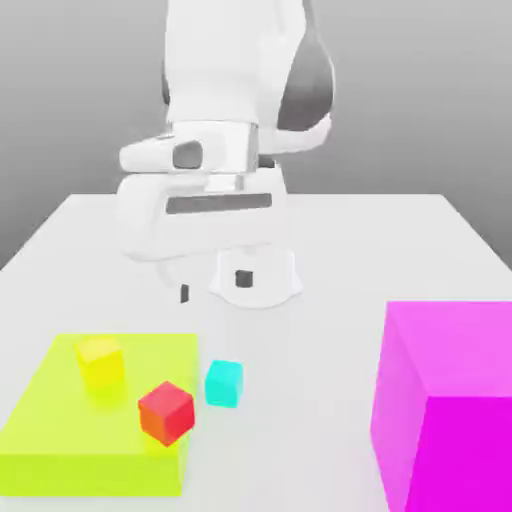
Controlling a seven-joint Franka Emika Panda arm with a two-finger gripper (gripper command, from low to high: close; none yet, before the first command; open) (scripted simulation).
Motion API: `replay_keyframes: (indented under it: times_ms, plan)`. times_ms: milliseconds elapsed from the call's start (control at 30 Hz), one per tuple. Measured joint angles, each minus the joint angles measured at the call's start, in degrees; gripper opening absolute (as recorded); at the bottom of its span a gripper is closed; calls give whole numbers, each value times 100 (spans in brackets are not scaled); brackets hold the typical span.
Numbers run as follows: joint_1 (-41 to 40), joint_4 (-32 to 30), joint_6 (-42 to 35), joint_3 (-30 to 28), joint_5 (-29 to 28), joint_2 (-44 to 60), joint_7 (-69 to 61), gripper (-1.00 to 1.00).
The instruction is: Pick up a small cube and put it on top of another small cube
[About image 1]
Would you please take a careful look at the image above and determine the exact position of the small cyan cube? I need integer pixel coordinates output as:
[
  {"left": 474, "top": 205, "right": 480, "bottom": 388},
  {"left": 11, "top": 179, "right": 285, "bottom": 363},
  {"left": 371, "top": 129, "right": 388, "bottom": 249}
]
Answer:
[{"left": 204, "top": 359, "right": 245, "bottom": 410}]

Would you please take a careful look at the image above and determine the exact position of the small red cube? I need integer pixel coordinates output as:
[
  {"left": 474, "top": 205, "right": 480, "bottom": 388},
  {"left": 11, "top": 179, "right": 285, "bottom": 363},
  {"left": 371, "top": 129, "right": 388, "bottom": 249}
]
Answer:
[{"left": 137, "top": 380, "right": 197, "bottom": 448}]

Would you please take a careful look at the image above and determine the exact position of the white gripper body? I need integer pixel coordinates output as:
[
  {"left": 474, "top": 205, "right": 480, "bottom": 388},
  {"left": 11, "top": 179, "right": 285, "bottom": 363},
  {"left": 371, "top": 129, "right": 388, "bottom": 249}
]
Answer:
[{"left": 116, "top": 167, "right": 290, "bottom": 263}]

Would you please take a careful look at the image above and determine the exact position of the large lime box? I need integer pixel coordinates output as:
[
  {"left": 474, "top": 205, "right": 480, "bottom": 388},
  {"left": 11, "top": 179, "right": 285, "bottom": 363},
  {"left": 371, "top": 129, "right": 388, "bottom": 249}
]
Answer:
[{"left": 0, "top": 332, "right": 200, "bottom": 498}]

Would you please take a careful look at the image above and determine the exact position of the large magenta box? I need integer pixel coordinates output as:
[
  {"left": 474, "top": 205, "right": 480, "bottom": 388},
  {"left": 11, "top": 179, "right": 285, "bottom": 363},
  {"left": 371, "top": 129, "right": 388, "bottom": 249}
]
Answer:
[{"left": 369, "top": 300, "right": 512, "bottom": 512}]

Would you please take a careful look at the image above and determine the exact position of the small yellow cube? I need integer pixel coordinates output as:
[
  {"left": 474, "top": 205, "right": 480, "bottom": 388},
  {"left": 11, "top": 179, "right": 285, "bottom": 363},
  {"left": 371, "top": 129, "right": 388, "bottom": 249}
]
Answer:
[{"left": 75, "top": 335, "right": 126, "bottom": 392}]

